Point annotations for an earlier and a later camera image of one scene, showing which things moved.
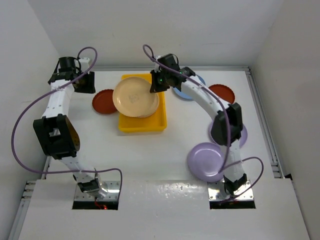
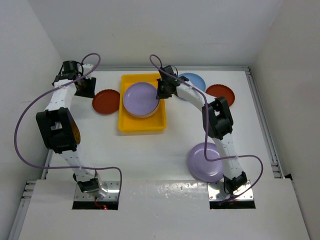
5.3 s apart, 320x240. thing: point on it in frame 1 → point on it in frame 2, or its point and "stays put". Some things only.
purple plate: [205, 160] stays put
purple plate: [243, 139] → [140, 99]
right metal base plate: [217, 192] stays put
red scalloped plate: [224, 92] stays put
